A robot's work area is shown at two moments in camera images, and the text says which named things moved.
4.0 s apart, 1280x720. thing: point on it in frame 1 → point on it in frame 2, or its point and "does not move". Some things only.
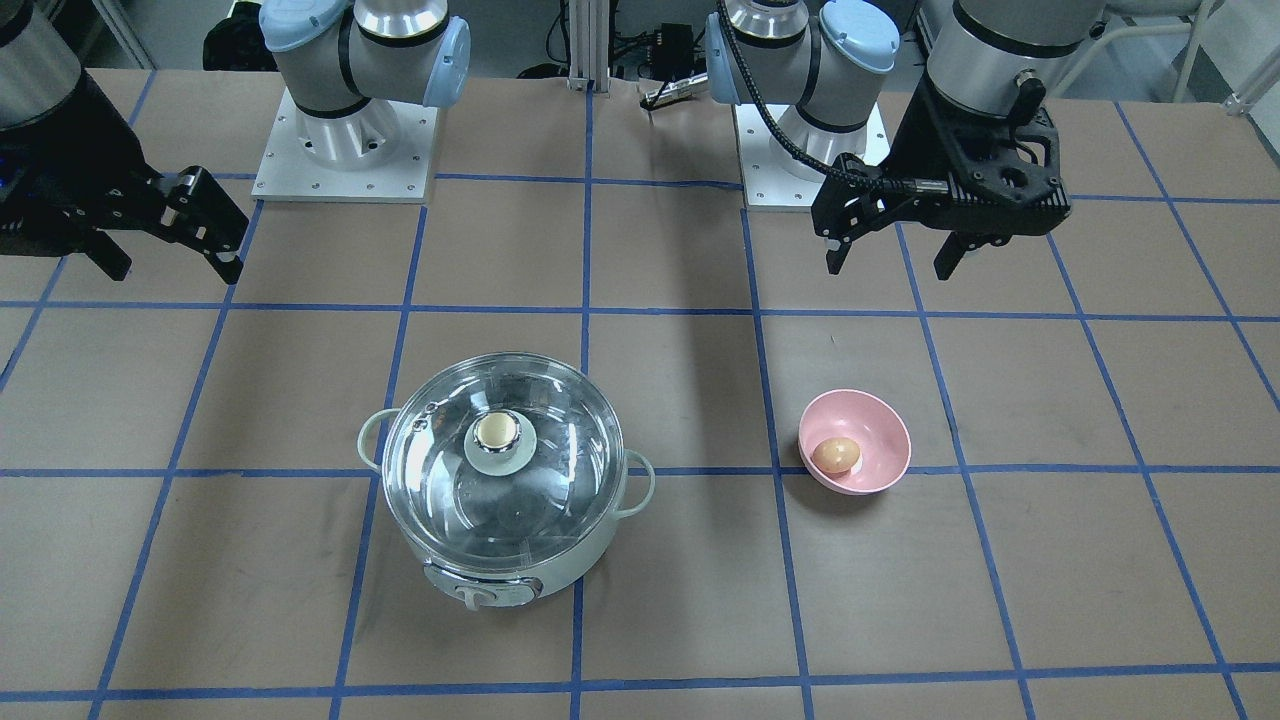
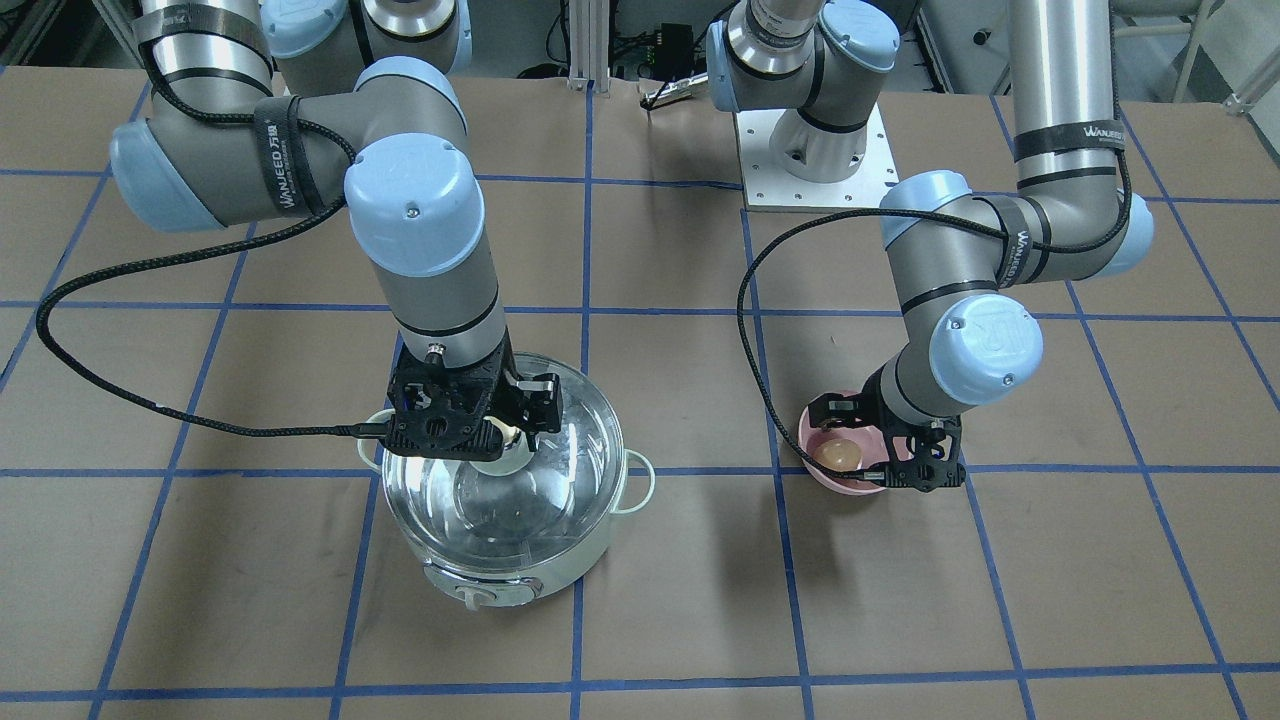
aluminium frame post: x=589 y=28 does not move
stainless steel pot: x=508 y=473 does not move
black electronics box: x=674 y=51 does not move
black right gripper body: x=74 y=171 → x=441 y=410
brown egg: x=835 y=455 does not move
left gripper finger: x=950 y=255 → x=834 y=410
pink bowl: x=870 y=423 does not move
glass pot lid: x=502 y=461 does not move
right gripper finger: x=198 y=213 → x=534 y=406
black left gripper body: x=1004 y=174 → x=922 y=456
